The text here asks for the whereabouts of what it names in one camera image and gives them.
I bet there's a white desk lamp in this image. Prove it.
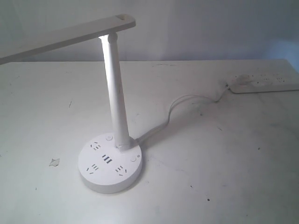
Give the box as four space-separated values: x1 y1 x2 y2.
0 14 142 194

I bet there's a white power strip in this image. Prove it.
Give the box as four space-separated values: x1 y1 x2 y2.
229 72 299 94

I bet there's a small paper scrap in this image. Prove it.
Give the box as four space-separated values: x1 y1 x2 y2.
49 158 60 167

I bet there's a white lamp power cable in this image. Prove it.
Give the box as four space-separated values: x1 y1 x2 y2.
134 81 232 143

